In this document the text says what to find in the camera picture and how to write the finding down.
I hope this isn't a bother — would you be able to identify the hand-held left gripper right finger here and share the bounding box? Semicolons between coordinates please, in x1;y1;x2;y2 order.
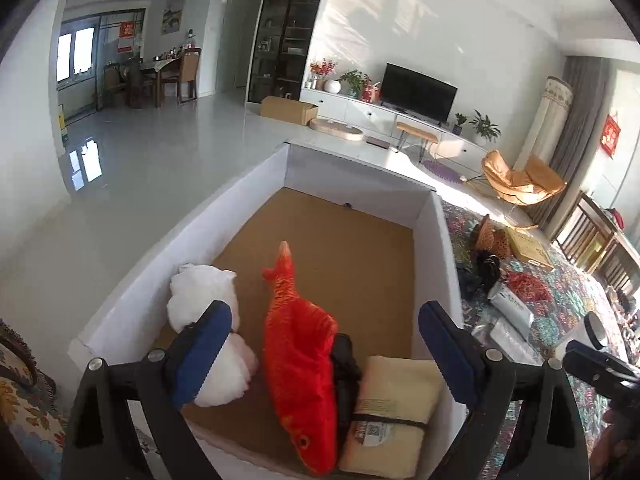
418;301;591;480

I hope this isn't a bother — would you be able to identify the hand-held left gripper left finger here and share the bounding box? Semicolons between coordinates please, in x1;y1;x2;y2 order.
60;300;236;480

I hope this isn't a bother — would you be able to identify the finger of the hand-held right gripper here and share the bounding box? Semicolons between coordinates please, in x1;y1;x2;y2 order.
564;339;640;392

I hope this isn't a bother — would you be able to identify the clear plastic jar black lid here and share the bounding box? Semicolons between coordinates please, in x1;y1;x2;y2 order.
584;311;610;352

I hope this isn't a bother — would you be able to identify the black knitted toy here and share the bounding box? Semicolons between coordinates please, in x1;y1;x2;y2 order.
476;251;505;286

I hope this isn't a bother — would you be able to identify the white cardboard box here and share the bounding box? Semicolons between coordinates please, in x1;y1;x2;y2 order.
67;141;468;480

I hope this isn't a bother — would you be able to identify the small black soft item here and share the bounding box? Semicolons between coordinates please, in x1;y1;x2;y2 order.
457;267;488;300

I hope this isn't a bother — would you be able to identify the silver plastic bag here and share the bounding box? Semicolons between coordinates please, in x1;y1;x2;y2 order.
470;317;540;357
485;280;536;333

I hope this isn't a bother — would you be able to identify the white plush toy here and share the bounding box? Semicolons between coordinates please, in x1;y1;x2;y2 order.
166;262;260;408

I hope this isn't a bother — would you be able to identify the colourful woven blanket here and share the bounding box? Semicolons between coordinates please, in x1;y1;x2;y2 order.
440;200;640;480

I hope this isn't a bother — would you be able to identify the wooden slatted chair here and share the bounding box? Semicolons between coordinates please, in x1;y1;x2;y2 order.
590;235;640;293
552;191;618;271

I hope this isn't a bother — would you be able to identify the red fish plush toy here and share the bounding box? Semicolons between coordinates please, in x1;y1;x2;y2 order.
261;240;341;477

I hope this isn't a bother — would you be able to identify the red leopard print pouch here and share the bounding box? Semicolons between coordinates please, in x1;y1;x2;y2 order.
505;270;548;303

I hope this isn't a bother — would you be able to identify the black cloth item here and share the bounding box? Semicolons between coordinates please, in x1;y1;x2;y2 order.
330;332;363;441

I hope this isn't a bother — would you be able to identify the brown knitted hat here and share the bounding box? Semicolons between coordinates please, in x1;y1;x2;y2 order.
474;214;511;256

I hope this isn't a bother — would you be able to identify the flat cardboard box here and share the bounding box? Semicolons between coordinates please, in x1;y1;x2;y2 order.
505;227;553;271

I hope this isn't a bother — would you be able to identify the beige floral cloth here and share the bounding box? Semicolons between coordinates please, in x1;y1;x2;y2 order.
0;317;71;480

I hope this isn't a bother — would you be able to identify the purple floor mat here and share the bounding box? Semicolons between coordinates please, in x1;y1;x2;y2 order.
422;159;463;183

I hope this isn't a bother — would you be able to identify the orange lounge chair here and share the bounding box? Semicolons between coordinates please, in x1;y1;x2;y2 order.
481;149;568;208

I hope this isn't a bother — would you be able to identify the red hanging ornament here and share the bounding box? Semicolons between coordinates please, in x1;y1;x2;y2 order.
601;115;622;160

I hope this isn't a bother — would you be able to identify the small wooden bench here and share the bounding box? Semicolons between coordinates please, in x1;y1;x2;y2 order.
395;121;440;158

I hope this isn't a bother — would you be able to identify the leafy potted plant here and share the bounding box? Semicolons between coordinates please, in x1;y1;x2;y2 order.
468;110;502;147

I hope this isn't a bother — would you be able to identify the grey curtain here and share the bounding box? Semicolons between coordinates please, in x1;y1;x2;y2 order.
530;55;616;231

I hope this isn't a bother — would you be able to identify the white standing air conditioner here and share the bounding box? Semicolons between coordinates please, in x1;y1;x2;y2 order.
515;76;576;176

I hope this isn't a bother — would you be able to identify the round wooden tray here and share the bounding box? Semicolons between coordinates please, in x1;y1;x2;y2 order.
309;117;365;142

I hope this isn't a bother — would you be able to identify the brown cardboard carton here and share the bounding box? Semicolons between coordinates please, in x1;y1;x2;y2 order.
260;96;319;126

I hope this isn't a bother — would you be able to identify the white television cabinet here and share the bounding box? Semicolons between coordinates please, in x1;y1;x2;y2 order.
300;87;493;171

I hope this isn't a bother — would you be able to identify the black flat television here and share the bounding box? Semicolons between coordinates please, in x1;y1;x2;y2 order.
381;62;458;125

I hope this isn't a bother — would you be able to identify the wooden dining chair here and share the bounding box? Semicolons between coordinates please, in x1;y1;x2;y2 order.
176;49;202;106
102;62;128;108

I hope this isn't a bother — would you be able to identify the wooden dining table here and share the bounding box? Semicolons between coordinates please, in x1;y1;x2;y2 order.
140;55;181;108

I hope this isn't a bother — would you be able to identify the green potted plant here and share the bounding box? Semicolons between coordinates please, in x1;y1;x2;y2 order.
339;69;368;98

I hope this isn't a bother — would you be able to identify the red flower bouquet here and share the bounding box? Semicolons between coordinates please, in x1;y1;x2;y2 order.
310;58;338;92

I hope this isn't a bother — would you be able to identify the dark glass display cabinet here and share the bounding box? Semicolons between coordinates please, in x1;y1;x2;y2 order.
247;0;331;106

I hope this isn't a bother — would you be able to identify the beige strapped cushion pack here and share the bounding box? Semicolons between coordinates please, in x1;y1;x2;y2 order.
339;355;443;478

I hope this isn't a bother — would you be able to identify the framed wall painting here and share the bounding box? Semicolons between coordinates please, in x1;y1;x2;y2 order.
161;0;187;36

